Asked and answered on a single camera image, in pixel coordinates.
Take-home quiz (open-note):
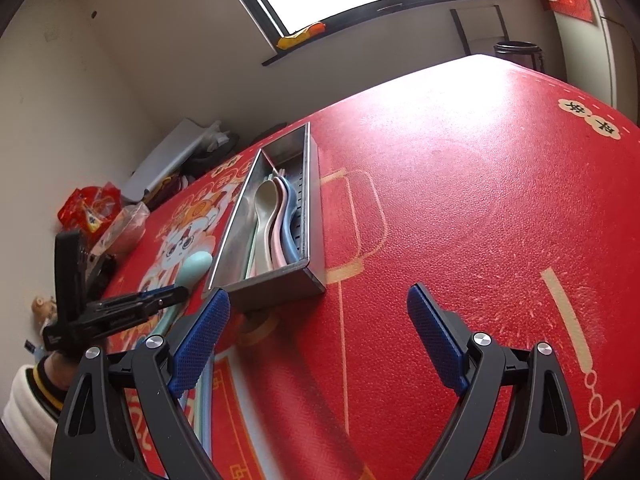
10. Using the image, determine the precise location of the stainless steel utensil tray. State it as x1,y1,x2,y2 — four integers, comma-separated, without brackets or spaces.
202,121,328,313

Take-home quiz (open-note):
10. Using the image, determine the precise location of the small beige figurine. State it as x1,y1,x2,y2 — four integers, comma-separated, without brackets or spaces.
31,296,57,333

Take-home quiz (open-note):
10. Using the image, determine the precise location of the white refrigerator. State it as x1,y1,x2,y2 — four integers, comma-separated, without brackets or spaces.
552,5,640,126

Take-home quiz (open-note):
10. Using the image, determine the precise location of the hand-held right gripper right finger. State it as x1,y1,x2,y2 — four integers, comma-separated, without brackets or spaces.
406,282,586,480

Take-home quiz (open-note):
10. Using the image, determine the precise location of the dark plastic bag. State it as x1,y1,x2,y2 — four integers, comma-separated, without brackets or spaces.
187,132,241,178

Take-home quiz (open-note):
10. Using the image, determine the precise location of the pink spoon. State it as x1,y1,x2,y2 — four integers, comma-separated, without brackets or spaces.
267,175,287,270

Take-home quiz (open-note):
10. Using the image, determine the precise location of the green spoon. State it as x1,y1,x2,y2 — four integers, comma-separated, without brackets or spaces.
147,251,214,343

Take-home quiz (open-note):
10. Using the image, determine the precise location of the red printed table mat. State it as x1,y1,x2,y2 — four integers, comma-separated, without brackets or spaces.
97,54,640,480

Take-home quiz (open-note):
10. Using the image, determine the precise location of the person's left forearm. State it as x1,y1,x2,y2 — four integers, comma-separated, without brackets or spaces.
0,352,76,480

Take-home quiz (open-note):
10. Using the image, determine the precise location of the black metal chair frame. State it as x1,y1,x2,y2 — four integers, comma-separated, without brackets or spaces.
449,5,511,56

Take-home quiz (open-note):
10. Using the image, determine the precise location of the blue spoon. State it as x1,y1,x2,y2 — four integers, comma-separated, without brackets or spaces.
275,175,301,267

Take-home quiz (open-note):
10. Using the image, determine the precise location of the black trash bin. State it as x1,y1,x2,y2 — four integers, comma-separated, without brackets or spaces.
494,41,543,72

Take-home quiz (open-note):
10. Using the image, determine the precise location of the red snack bag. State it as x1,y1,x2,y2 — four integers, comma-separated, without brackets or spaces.
57,185,122,233

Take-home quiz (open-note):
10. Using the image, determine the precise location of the beige spoon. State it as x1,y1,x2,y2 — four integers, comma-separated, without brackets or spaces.
248,178,278,277

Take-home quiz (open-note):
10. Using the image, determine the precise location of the dark round stool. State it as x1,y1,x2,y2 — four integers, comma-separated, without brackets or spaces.
250,121,289,144

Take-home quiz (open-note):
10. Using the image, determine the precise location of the clear plastic container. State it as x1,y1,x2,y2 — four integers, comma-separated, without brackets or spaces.
89,203,151,261

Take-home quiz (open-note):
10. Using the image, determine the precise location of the yellow snack packet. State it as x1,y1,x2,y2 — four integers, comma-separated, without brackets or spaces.
276,21,327,51

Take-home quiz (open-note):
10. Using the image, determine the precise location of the light blue chopstick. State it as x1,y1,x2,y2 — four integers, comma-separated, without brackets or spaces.
204,357,218,461

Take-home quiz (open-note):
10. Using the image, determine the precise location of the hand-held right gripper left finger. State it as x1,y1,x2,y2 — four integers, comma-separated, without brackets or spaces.
50,287,232,480

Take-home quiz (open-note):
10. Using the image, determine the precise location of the black device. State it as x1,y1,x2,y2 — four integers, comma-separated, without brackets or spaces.
87,252,119,302

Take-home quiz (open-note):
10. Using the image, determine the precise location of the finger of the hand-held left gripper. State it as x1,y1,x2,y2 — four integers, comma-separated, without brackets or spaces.
99,301,174,334
89,284,192,314

